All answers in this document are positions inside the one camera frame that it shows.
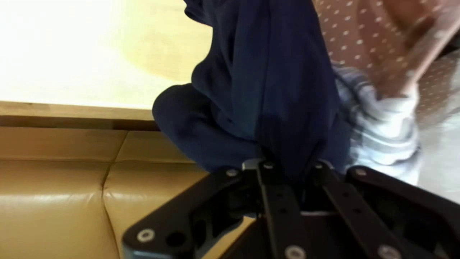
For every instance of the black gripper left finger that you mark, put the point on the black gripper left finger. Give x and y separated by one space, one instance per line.
192 210

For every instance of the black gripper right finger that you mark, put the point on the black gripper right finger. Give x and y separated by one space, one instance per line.
398 216

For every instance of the grey plaid shirt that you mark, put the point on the grey plaid shirt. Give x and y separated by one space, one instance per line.
383 134

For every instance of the navy blue garment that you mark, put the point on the navy blue garment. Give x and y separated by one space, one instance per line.
268 72

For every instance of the pink polka dot laundry bag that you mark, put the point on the pink polka dot laundry bag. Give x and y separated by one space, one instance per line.
354 37

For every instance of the tan leather armchair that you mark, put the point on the tan leather armchair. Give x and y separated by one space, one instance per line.
53 191

